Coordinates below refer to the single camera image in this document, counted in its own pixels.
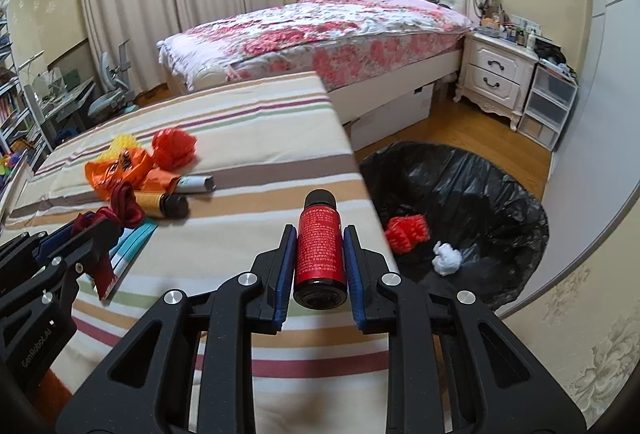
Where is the red foam net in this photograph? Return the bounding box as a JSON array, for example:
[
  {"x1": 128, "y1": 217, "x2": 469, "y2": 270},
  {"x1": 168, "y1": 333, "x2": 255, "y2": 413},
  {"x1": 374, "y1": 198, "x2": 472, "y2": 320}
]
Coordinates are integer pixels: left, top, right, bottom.
[{"x1": 384, "y1": 215, "x2": 430, "y2": 256}]

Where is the small orange wrapper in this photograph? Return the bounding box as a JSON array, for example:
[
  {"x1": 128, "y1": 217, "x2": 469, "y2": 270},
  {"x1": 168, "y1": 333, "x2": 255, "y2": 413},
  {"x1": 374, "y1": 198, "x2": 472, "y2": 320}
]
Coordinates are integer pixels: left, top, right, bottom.
[{"x1": 141, "y1": 168, "x2": 183, "y2": 195}]

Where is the dark red cloth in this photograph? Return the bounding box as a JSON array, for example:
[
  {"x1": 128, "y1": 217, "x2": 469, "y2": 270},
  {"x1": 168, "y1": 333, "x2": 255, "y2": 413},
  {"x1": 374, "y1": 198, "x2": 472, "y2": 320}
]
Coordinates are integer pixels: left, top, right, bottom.
[{"x1": 72, "y1": 182, "x2": 148, "y2": 302}]

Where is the grey desk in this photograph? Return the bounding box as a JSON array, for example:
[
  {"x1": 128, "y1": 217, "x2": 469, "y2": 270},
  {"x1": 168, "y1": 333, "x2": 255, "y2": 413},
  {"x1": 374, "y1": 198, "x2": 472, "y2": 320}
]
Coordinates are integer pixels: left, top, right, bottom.
[{"x1": 30, "y1": 76, "x2": 98, "y2": 135}]

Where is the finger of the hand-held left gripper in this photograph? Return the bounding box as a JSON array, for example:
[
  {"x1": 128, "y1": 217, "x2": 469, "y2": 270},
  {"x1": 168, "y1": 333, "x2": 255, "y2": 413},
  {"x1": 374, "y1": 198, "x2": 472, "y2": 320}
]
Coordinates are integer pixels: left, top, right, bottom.
[
  {"x1": 27, "y1": 218, "x2": 124, "y2": 310},
  {"x1": 0, "y1": 213, "x2": 96, "y2": 280}
]

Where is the teal paper packet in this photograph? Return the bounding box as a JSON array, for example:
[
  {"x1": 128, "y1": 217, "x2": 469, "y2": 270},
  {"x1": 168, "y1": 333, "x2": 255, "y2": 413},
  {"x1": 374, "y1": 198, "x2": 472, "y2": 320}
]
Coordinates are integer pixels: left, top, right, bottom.
[{"x1": 107, "y1": 220, "x2": 158, "y2": 287}]

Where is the white storage box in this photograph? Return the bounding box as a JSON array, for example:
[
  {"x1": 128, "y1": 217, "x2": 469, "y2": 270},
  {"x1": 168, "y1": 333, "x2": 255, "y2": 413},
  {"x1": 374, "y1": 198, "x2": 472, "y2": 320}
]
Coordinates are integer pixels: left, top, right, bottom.
[{"x1": 345, "y1": 81, "x2": 436, "y2": 150}]

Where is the white door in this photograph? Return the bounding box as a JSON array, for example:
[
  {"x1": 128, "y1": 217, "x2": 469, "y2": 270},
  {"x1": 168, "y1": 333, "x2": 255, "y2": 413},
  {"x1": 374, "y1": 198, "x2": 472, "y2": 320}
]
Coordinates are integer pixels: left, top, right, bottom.
[{"x1": 492, "y1": 0, "x2": 640, "y2": 320}]

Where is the floral bedspread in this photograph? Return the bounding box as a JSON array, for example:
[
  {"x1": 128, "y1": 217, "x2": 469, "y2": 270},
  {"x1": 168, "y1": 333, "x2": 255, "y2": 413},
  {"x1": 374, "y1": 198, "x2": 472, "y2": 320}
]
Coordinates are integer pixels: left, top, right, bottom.
[{"x1": 157, "y1": 0, "x2": 473, "y2": 87}]

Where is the grey can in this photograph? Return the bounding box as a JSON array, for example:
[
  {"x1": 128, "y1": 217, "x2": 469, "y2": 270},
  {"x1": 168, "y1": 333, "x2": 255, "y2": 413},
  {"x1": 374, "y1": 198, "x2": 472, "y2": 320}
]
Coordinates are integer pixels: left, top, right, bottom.
[{"x1": 175, "y1": 175, "x2": 217, "y2": 194}]

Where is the white crumpled paper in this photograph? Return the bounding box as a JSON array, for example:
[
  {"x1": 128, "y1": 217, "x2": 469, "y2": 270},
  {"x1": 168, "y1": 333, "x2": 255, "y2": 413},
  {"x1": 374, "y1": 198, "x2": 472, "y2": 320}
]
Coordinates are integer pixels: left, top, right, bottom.
[{"x1": 431, "y1": 241, "x2": 463, "y2": 276}]

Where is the red label bottle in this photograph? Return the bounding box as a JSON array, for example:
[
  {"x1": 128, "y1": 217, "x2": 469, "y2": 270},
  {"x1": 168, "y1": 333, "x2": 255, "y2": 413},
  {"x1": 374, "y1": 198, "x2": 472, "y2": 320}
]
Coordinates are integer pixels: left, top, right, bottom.
[{"x1": 292, "y1": 189, "x2": 349, "y2": 311}]

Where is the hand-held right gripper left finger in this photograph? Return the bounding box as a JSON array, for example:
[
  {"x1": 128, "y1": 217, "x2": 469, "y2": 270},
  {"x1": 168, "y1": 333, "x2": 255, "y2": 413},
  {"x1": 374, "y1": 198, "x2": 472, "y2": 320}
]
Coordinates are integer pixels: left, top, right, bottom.
[{"x1": 57, "y1": 224, "x2": 299, "y2": 434}]

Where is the white nightstand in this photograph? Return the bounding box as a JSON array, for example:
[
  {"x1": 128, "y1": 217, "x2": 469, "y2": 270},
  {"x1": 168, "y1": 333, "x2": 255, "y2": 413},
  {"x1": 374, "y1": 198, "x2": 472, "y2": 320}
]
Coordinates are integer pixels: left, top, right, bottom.
[{"x1": 454, "y1": 30, "x2": 540, "y2": 132}]

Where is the orange snack wrapper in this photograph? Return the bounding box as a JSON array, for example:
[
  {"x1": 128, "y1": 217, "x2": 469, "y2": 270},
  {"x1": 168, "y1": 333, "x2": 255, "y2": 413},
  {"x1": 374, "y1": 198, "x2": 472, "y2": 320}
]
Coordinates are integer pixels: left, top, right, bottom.
[{"x1": 84, "y1": 149, "x2": 156, "y2": 202}]

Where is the plastic drawer unit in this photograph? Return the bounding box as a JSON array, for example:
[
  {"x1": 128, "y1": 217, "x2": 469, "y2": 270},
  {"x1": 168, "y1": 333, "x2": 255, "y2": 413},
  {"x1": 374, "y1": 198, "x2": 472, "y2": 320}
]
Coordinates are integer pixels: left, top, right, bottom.
[{"x1": 517, "y1": 61, "x2": 580, "y2": 152}]

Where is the group of small bottles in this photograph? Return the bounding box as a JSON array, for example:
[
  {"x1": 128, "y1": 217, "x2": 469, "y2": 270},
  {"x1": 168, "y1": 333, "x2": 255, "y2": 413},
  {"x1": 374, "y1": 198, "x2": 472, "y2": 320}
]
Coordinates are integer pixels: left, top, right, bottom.
[{"x1": 480, "y1": 0, "x2": 543, "y2": 47}]

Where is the orange plastic bag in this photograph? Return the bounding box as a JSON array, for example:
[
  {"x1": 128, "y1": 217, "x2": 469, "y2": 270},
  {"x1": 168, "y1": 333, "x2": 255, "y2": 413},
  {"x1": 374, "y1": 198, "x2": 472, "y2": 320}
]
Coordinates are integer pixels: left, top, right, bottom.
[{"x1": 151, "y1": 128, "x2": 197, "y2": 171}]

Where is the yellow foam net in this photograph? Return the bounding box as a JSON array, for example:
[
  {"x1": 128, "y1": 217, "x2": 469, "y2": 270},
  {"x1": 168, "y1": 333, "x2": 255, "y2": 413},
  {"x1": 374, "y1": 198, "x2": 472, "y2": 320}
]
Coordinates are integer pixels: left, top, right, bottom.
[{"x1": 97, "y1": 134, "x2": 143, "y2": 165}]

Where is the grey desk chair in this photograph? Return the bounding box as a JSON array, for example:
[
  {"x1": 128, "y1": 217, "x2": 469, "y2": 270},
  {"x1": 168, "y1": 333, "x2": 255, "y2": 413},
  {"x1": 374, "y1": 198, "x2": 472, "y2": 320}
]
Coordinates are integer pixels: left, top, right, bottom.
[{"x1": 87, "y1": 41, "x2": 143, "y2": 117}]

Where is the white bookshelf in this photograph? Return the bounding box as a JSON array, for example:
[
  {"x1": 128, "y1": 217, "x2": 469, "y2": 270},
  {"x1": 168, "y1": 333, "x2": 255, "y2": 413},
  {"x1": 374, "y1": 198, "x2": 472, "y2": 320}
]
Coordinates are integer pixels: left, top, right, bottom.
[{"x1": 0, "y1": 4, "x2": 56, "y2": 155}]

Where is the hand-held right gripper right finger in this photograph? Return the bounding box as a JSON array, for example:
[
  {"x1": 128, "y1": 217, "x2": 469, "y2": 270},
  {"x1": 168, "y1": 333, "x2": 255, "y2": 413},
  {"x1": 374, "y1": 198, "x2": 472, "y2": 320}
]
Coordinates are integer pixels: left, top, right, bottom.
[{"x1": 342, "y1": 224, "x2": 587, "y2": 434}]

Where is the yellow bottle with black cap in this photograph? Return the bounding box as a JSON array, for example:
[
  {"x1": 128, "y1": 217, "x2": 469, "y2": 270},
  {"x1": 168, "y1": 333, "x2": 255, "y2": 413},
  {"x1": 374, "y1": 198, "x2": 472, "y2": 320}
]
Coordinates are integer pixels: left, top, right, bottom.
[{"x1": 132, "y1": 190, "x2": 190, "y2": 219}]

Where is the black trash bag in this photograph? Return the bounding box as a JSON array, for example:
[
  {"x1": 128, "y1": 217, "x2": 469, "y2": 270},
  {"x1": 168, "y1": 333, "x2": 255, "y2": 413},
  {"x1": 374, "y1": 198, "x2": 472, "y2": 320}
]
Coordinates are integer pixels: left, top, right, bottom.
[{"x1": 359, "y1": 140, "x2": 551, "y2": 315}]

